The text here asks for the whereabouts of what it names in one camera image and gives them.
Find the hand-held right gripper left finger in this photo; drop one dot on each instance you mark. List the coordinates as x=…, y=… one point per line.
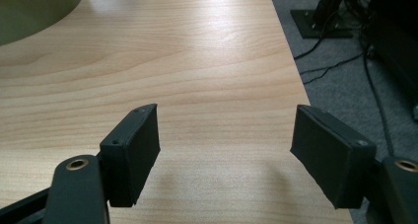
x=131, y=161

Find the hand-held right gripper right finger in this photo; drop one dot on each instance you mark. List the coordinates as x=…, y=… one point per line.
x=332, y=158

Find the black metal stand base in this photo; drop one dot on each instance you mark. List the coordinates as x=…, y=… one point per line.
x=317, y=25

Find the olive green round container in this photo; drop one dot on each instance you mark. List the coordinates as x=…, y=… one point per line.
x=29, y=10

